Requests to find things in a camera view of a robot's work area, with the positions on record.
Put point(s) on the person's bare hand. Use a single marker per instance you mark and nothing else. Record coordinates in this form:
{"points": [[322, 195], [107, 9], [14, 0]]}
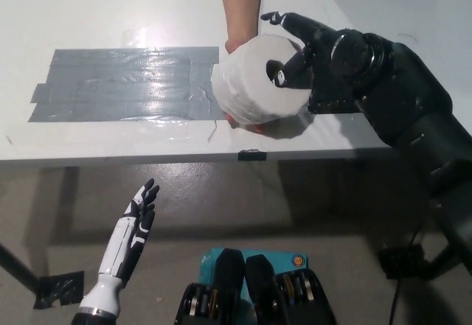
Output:
{"points": [[239, 43]]}

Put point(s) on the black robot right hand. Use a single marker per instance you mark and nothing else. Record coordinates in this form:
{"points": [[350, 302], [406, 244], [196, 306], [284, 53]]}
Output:
{"points": [[313, 32]]}

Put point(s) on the black table leg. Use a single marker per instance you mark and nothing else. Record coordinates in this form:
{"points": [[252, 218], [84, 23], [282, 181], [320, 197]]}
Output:
{"points": [[18, 268]]}

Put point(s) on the black tape patch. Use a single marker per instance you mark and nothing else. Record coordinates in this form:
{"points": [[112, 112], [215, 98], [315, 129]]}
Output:
{"points": [[332, 102]]}

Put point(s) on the black teal robot torso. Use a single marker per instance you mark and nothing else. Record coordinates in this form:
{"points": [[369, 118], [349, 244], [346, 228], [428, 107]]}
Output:
{"points": [[254, 295]]}

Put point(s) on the grey duct tape patch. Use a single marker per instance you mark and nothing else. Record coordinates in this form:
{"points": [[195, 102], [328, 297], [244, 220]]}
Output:
{"points": [[118, 85]]}

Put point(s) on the white toilet paper roll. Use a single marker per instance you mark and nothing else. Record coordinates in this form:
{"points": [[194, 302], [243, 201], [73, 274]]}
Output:
{"points": [[250, 85]]}

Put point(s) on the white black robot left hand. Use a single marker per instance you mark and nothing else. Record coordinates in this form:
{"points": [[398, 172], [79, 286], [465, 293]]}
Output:
{"points": [[121, 244]]}

